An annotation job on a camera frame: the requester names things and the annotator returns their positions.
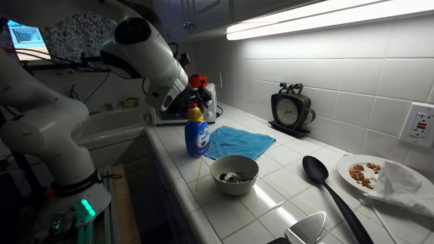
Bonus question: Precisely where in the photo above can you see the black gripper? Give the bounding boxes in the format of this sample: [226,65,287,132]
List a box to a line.
[168,85,213,117]

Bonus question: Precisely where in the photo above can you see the white plate with food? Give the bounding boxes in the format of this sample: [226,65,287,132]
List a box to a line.
[338,155,399,194]

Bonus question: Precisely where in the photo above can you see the blue spray bottle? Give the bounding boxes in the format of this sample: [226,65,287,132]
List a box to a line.
[183,73,211,159]

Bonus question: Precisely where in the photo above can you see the grey bowl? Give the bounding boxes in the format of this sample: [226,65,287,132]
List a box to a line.
[210,155,259,197]

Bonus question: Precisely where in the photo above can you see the white crumpled napkin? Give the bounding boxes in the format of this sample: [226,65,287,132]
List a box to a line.
[365,161,434,217]

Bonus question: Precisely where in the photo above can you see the blue cloth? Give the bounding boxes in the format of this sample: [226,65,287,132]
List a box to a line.
[205,126,275,160]

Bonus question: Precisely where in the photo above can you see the black retro clock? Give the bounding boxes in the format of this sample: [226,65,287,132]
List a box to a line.
[270,83,316,138]

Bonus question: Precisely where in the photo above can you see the metal spatula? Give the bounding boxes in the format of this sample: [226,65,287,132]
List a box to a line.
[268,212,327,244]

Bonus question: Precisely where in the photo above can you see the under-cabinet light bar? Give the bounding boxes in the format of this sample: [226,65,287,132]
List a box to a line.
[226,0,434,41]

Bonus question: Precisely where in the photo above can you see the white toaster oven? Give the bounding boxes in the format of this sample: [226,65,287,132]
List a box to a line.
[150,83,217,126]

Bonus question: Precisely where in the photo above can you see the white wall outlet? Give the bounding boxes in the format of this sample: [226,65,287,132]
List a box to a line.
[399,102,434,148]

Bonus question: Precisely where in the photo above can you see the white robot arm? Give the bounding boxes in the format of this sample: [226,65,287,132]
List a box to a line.
[0,0,188,244]

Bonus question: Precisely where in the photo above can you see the black ladle spoon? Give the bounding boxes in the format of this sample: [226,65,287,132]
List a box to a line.
[302,156,374,244]

